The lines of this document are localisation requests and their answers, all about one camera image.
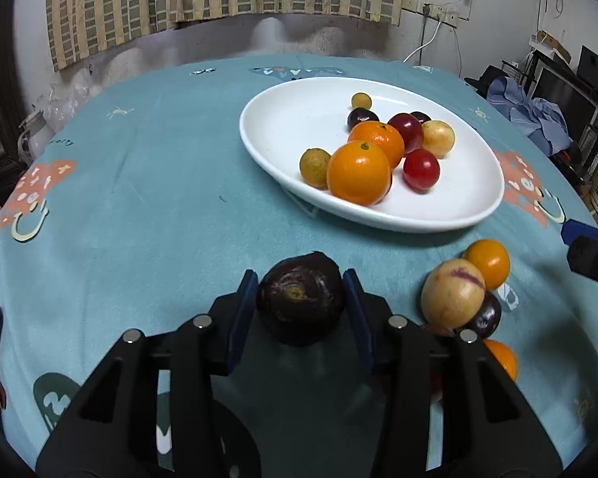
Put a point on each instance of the clear plastic bag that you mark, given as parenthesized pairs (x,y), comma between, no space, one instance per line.
(65,99)

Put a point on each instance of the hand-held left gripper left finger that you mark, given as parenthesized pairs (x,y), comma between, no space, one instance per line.
(241,313)

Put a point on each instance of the dark red plum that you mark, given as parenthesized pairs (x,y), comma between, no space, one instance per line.
(408,130)

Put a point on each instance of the greenish yellow longan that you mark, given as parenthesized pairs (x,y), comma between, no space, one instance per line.
(315,167)

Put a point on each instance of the black monitor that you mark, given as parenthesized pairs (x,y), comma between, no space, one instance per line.
(563,94)

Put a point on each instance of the black hat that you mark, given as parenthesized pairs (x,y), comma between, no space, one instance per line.
(488,79)

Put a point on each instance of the smooth orange tomato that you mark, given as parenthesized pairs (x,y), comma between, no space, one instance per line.
(503,358)
(488,263)

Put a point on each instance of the white double wall socket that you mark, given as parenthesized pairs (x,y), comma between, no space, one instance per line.
(441,14)

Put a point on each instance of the cardboard box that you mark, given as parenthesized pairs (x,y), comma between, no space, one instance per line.
(553,46)

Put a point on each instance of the black speaker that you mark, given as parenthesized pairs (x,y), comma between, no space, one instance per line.
(592,64)

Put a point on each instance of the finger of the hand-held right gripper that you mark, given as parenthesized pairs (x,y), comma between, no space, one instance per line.
(595,261)
(578,230)

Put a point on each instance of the dark purple passion fruit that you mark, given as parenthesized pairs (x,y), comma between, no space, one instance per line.
(299,298)

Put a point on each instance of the red cherry tomato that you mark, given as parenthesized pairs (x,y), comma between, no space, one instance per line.
(421,169)

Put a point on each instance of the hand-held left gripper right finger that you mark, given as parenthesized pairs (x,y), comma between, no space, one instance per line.
(358,313)

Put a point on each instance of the white oval plate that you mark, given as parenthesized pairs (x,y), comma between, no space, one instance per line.
(289,119)

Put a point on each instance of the teal printed tablecloth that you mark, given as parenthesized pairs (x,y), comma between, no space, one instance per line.
(154,184)

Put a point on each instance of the blue clothes pile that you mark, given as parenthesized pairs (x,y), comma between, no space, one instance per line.
(528,109)

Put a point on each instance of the orange mandarin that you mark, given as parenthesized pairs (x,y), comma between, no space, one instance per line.
(359,173)
(378,138)

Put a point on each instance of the striped yellow pepino melon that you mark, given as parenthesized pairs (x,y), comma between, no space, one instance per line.
(451,294)

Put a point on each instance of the small dark purple plum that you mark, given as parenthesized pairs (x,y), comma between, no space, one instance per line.
(487,316)

